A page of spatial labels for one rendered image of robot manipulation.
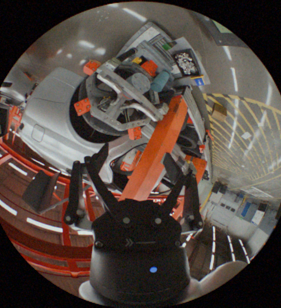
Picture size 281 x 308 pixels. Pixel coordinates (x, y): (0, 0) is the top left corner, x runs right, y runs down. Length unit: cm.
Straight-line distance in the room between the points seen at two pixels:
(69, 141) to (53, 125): 25
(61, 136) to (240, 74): 197
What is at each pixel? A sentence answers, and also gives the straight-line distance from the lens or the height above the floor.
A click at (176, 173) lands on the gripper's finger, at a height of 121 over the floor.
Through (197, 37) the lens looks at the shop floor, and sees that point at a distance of 122.
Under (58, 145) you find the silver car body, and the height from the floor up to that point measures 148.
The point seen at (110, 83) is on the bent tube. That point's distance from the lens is 41.
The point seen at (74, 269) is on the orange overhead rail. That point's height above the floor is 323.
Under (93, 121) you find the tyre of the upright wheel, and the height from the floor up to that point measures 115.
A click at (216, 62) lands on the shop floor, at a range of 127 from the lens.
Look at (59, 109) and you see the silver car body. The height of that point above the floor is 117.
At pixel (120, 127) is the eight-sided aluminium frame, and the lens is 57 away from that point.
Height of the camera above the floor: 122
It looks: 1 degrees down
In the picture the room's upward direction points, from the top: 153 degrees counter-clockwise
